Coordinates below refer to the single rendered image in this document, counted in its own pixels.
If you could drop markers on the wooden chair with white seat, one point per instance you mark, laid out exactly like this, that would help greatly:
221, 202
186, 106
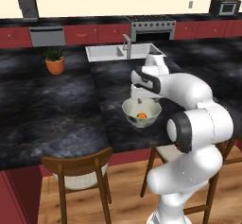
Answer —
78, 166

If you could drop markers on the steel cooker with hob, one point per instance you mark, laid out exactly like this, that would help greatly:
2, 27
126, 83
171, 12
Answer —
152, 27

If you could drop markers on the dark grey coffee machine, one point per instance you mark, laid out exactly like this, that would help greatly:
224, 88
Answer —
28, 8

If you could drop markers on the wooden stool with white seat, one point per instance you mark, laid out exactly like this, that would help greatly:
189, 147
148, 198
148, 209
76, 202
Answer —
151, 168

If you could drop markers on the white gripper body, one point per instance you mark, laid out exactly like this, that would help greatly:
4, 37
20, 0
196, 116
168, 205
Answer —
143, 93

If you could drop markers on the white bowl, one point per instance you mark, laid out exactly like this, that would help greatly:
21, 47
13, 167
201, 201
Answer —
132, 116

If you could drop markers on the black microwave oven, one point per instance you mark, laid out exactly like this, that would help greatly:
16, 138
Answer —
225, 8

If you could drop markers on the grey wall socket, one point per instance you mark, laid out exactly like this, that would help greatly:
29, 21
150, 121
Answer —
190, 4

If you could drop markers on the red island cabinet panel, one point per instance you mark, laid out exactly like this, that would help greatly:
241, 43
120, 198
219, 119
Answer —
19, 196

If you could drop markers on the orange fruit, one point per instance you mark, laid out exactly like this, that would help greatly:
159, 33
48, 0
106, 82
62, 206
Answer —
141, 115

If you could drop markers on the grey dishwasher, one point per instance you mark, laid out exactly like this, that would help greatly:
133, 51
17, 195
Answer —
47, 36

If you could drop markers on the grey sink tap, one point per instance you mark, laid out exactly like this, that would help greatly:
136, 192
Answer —
128, 45

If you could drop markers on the white double sink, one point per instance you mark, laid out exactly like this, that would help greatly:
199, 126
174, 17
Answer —
104, 52

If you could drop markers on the green plant in orange pot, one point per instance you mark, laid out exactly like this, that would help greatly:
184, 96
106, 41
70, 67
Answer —
55, 64

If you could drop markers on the red base cupboards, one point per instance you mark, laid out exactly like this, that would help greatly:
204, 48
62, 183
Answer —
208, 29
97, 34
14, 37

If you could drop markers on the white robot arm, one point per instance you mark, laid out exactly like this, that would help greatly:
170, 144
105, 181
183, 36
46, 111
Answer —
195, 120

